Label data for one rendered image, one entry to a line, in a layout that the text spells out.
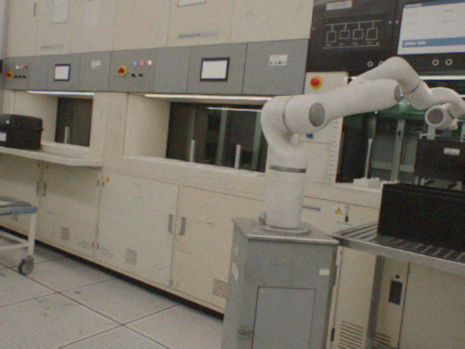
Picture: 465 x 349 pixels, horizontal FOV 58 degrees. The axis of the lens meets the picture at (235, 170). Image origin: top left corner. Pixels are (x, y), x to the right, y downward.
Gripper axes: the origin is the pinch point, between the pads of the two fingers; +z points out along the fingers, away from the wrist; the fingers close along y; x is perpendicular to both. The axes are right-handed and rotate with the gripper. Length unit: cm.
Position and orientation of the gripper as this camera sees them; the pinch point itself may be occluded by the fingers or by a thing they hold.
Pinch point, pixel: (447, 124)
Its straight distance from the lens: 225.2
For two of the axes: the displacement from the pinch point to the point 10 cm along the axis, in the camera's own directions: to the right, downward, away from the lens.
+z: 5.8, 0.1, 8.2
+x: 1.1, -9.9, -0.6
